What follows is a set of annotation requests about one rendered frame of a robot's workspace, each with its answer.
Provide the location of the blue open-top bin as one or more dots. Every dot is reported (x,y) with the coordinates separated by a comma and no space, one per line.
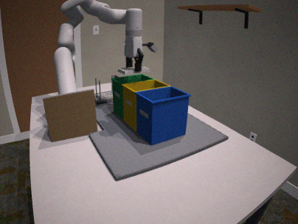
(158,118)

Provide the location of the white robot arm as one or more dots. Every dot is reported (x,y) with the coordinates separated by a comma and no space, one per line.
(64,57)

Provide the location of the green open bin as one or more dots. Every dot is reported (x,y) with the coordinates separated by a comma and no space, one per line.
(118,90)

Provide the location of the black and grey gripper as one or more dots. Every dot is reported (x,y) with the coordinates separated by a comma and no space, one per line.
(133,48)

